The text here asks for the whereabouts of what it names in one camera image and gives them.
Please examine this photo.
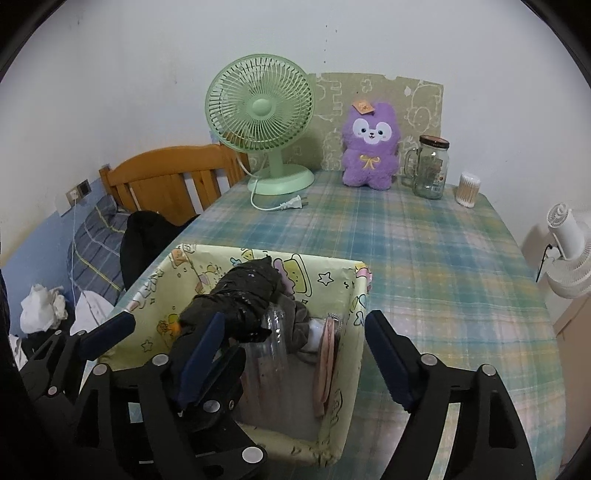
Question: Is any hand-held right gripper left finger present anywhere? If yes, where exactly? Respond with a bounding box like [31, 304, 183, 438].
[69, 313, 227, 480]

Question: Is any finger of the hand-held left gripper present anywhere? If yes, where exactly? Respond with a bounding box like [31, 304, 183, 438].
[23, 314, 137, 400]
[185, 344, 269, 480]

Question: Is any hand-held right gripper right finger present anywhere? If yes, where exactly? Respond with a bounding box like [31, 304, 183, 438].
[365, 310, 539, 480]

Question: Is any clear plastic bag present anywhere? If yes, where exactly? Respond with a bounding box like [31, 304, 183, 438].
[240, 307, 301, 421]

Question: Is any pink packet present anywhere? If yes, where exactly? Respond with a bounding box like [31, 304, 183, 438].
[313, 316, 340, 418]

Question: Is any black plastic bag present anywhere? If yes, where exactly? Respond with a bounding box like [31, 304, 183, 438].
[178, 257, 283, 344]

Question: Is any white cloth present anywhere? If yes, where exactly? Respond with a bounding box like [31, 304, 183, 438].
[19, 284, 69, 334]
[307, 320, 326, 356]

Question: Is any yellow cartoon print storage box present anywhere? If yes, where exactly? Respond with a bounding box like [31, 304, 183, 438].
[97, 244, 372, 469]

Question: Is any grey cloth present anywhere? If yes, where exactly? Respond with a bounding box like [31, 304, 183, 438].
[277, 277, 312, 354]

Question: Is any white shirt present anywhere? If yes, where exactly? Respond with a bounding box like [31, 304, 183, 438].
[69, 290, 118, 335]

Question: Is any crumpled white cloth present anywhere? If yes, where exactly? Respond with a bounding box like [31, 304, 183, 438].
[19, 284, 69, 334]

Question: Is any grey plaid pillow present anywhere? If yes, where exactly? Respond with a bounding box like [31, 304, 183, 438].
[68, 196, 134, 301]

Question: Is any black clothing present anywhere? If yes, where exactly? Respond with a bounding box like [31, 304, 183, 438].
[120, 210, 201, 296]

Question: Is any plaid tablecloth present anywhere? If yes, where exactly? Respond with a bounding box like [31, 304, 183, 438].
[115, 168, 561, 480]

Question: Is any wooden bed headboard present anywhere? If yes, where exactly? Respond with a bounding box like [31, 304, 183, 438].
[99, 144, 252, 227]

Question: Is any cotton swab container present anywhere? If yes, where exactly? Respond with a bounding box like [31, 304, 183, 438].
[455, 172, 482, 208]

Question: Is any glass jar mug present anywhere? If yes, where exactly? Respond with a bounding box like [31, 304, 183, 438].
[402, 135, 451, 200]

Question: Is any purple plush toy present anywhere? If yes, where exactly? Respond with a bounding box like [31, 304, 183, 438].
[342, 99, 402, 190]

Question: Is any beige door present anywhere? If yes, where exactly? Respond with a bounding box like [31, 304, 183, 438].
[551, 295, 591, 370]

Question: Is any white standing fan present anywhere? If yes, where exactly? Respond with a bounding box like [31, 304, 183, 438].
[522, 200, 591, 301]

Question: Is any green desk fan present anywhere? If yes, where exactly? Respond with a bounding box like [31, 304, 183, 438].
[205, 54, 317, 197]

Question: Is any green patterned board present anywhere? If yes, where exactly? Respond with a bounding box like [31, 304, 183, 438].
[307, 71, 445, 171]

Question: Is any white charging cable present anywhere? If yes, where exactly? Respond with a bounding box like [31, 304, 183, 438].
[68, 200, 80, 296]

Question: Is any wall socket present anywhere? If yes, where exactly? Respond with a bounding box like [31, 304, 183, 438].
[65, 180, 92, 206]

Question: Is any white fan power cable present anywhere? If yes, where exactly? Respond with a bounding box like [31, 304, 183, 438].
[249, 182, 308, 213]

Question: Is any black fan cable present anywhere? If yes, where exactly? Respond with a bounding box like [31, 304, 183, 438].
[534, 242, 557, 283]

